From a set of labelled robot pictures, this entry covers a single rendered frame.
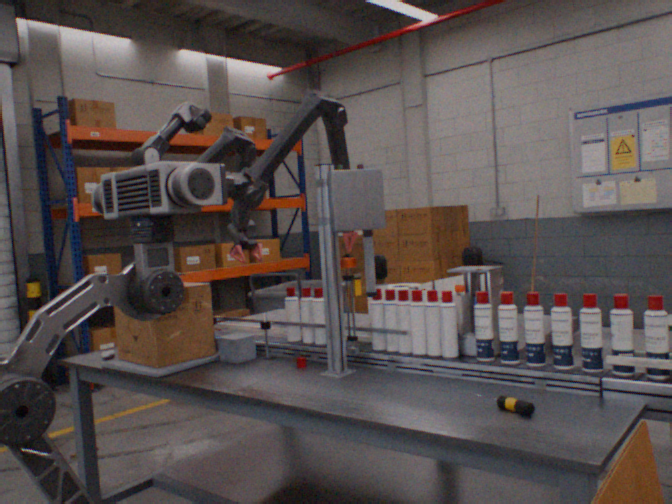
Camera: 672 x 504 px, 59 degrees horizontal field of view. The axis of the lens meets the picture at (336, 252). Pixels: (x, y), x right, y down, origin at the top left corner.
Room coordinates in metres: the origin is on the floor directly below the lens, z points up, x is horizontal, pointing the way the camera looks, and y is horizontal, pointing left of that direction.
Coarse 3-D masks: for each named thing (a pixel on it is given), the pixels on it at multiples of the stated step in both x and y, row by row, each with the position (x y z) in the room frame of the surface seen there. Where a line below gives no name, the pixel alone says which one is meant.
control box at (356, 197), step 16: (336, 176) 1.82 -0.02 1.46; (352, 176) 1.84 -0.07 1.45; (368, 176) 1.85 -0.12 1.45; (336, 192) 1.82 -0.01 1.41; (352, 192) 1.84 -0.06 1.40; (368, 192) 1.85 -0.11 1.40; (336, 208) 1.82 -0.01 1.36; (352, 208) 1.84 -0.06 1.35; (368, 208) 1.85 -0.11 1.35; (384, 208) 1.87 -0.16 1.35; (336, 224) 1.82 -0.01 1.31; (352, 224) 1.83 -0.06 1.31; (368, 224) 1.85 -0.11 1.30; (384, 224) 1.86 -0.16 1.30
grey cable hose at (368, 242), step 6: (366, 234) 1.83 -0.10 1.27; (372, 234) 1.84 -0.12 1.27; (366, 240) 1.83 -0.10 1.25; (372, 240) 1.84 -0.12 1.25; (366, 246) 1.83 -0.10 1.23; (372, 246) 1.83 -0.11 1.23; (366, 252) 1.83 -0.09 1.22; (372, 252) 1.83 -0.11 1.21; (366, 258) 1.83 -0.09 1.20; (372, 258) 1.83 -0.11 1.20; (366, 264) 1.83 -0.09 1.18; (372, 264) 1.83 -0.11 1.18; (366, 270) 1.83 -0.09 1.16; (372, 270) 1.83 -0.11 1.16; (366, 276) 1.84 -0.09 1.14; (372, 276) 1.83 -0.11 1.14; (366, 282) 1.84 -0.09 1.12; (372, 282) 1.83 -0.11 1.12; (366, 288) 1.84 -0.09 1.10; (372, 288) 1.83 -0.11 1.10; (366, 294) 1.84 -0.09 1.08; (372, 294) 1.83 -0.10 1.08
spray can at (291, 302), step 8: (288, 288) 2.18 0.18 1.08; (288, 296) 2.18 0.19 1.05; (288, 304) 2.17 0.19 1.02; (296, 304) 2.18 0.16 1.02; (288, 312) 2.17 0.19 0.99; (296, 312) 2.17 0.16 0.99; (288, 320) 2.17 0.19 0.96; (296, 320) 2.17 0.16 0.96; (288, 328) 2.17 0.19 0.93; (296, 328) 2.17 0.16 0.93; (288, 336) 2.18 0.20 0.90; (296, 336) 2.17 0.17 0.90
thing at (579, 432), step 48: (576, 336) 2.18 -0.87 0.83; (192, 384) 1.86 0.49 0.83; (240, 384) 1.82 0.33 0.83; (288, 384) 1.79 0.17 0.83; (336, 384) 1.75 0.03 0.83; (384, 384) 1.72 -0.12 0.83; (432, 384) 1.68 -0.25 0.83; (480, 384) 1.65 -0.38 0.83; (432, 432) 1.31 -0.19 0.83; (480, 432) 1.29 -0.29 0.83; (528, 432) 1.27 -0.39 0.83; (576, 432) 1.25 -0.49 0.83; (624, 432) 1.23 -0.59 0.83
